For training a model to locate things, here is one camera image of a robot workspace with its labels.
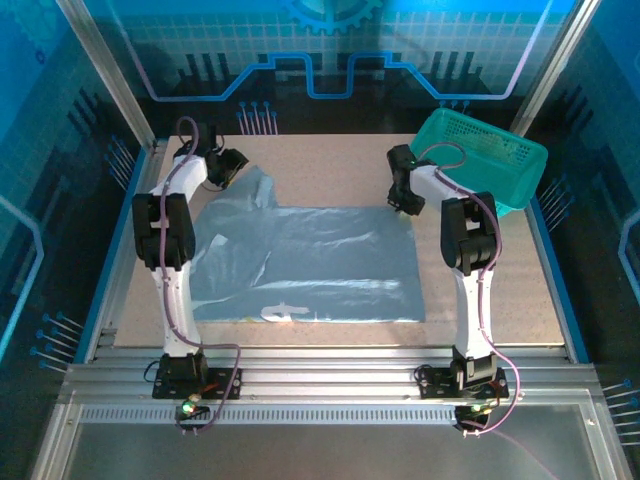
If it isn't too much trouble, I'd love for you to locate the grey-blue t-shirt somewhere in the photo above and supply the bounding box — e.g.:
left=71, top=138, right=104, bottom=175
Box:
left=188, top=163, right=428, bottom=326

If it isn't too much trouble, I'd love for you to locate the teal plastic basket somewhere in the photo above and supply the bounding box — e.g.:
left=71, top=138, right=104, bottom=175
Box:
left=409, top=108, right=549, bottom=221

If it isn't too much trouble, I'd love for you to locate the small LED connector board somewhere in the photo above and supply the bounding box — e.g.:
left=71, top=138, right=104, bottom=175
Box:
left=174, top=394, right=211, bottom=421
left=454, top=400, right=496, bottom=424

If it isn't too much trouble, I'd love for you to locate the grey metal panel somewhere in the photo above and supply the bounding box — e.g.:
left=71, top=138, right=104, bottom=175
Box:
left=59, top=422, right=609, bottom=480

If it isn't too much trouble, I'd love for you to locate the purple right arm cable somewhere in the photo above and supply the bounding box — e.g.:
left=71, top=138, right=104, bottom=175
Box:
left=414, top=141, right=524, bottom=439

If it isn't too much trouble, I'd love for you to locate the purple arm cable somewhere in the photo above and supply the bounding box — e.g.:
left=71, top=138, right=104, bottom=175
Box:
left=154, top=115, right=244, bottom=437
left=414, top=141, right=524, bottom=439

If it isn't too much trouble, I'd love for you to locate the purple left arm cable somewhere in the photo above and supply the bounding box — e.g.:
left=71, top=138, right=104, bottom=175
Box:
left=154, top=115, right=244, bottom=437

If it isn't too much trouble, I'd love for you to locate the aluminium frame post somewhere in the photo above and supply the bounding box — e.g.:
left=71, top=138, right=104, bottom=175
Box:
left=507, top=0, right=601, bottom=144
left=55, top=0, right=160, bottom=151

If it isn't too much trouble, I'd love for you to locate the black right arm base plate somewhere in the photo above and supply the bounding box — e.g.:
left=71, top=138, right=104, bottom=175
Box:
left=414, top=363, right=510, bottom=402

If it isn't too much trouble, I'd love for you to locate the aluminium mounting rail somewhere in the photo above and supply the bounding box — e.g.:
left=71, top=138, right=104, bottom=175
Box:
left=64, top=344, right=601, bottom=404

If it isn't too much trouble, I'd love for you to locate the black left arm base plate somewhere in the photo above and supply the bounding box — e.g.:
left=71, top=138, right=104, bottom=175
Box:
left=151, top=365, right=244, bottom=401

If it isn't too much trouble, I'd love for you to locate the slotted grey cable duct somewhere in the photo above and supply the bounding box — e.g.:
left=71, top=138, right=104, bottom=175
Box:
left=79, top=403, right=594, bottom=427

